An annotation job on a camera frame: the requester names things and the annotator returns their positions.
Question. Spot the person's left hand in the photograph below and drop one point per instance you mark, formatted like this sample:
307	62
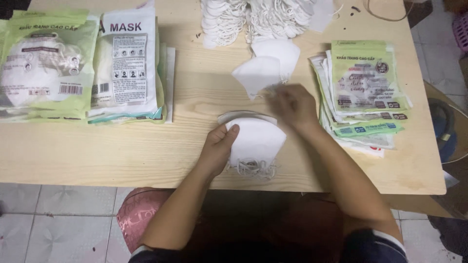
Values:
215	149

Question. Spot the person's right hand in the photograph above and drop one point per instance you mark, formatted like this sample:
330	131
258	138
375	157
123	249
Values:
294	106

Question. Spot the stack of white masks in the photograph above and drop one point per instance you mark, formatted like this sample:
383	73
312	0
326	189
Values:
256	144

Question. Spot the single white mask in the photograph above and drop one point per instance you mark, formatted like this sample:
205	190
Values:
257	75

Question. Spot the pile of empty green packets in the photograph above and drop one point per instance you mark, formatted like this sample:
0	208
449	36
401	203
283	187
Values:
360	95

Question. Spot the white paper sheet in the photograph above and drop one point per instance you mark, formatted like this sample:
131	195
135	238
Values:
321	14

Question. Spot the heap of white masks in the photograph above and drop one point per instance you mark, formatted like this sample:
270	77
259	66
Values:
256	18

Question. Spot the pink patterned cushion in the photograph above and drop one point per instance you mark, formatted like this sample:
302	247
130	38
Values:
140	215

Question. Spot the person's dark clothing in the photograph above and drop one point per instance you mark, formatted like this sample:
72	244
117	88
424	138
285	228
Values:
278	233

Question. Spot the stack of filled white-backed packets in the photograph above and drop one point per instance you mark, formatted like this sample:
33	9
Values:
128	65

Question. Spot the blue and black bag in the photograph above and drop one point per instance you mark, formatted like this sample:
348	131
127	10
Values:
444	128

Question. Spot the pink plastic basket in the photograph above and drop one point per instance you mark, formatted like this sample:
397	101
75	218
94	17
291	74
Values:
461	31

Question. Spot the stack of filled green packets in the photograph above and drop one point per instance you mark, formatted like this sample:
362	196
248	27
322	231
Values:
44	65

